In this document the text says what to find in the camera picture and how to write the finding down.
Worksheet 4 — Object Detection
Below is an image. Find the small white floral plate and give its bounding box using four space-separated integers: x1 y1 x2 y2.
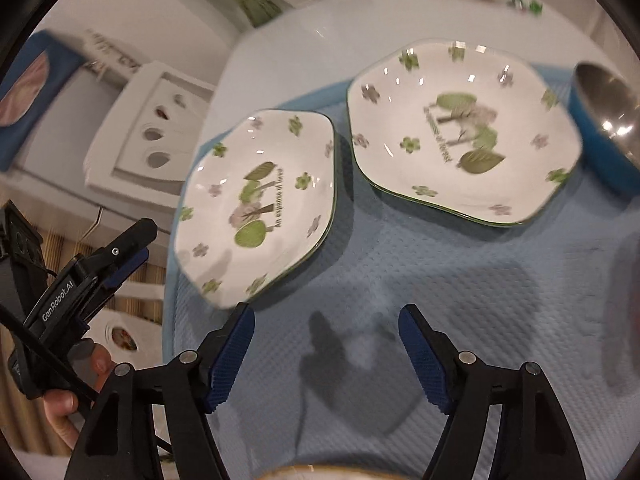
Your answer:
172 109 337 309

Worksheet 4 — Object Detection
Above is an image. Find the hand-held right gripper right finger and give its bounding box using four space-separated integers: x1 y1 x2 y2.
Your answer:
397 305 587 480

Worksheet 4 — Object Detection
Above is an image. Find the pale grey cabinet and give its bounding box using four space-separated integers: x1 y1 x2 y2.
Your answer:
0 60 136 201

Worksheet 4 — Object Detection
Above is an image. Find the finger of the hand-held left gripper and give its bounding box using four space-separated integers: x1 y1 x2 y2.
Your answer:
82 218 158 273
77 247 150 328

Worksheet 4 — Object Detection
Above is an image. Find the large white floral plate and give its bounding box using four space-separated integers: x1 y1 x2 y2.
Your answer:
346 40 583 228

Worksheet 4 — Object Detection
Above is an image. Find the bamboo floor mat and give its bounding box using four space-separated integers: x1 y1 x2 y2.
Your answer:
37 232 167 322

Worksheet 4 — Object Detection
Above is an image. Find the black cable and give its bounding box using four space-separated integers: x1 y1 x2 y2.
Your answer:
0 304 98 403

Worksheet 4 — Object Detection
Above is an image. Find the blue cushion with pink print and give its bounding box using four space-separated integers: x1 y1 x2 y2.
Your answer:
0 30 83 171

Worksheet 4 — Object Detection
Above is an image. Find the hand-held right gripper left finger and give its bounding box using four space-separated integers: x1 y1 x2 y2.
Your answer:
64 302 256 480

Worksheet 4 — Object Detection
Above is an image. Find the blue steel bowl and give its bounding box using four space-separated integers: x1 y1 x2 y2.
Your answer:
567 61 640 196

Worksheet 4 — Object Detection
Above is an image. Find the light blue textured mat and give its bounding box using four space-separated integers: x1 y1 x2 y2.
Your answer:
160 62 640 480

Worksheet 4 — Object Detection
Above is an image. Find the person's left hand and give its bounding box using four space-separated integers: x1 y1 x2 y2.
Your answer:
42 342 113 432

